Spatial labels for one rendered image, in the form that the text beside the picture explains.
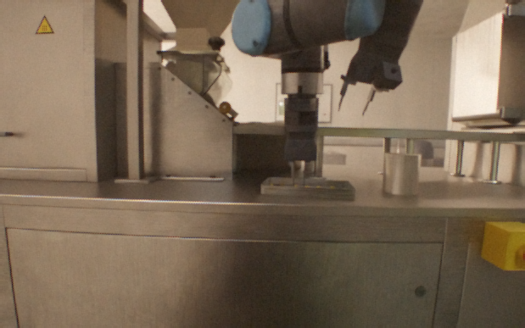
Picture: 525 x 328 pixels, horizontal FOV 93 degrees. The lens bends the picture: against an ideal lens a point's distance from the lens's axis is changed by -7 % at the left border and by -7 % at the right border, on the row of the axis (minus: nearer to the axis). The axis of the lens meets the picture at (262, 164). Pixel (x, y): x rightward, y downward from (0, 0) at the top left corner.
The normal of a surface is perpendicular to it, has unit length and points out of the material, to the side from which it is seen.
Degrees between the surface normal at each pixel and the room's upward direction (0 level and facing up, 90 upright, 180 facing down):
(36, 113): 90
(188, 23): 114
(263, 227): 90
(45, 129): 90
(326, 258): 90
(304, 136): 107
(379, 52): 122
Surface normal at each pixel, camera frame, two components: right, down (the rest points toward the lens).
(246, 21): -0.70, 0.19
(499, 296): -0.02, 0.10
